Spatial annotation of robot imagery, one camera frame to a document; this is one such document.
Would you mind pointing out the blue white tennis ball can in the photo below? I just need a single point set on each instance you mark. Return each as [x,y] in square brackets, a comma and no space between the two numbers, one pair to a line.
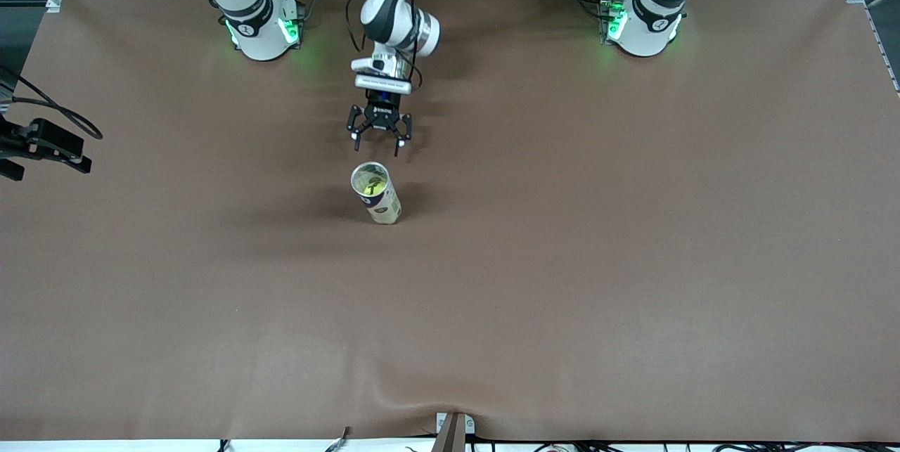
[387,209]

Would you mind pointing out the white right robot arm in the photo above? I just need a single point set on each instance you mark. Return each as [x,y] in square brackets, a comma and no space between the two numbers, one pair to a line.
[253,30]

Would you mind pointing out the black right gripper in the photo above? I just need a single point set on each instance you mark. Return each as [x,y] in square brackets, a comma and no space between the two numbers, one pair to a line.
[34,140]

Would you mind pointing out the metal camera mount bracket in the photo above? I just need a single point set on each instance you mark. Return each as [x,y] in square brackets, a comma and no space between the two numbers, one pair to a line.
[453,434]

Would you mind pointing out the brown table mat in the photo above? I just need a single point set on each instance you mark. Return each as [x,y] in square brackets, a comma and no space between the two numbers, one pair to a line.
[562,262]

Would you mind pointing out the yellow-green tennis ball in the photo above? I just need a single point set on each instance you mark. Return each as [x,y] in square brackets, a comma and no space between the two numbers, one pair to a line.
[373,188]

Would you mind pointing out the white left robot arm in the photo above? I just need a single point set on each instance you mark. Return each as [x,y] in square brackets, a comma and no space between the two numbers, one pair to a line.
[661,16]

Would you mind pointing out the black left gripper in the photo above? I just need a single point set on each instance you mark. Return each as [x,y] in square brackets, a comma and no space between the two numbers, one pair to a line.
[380,112]

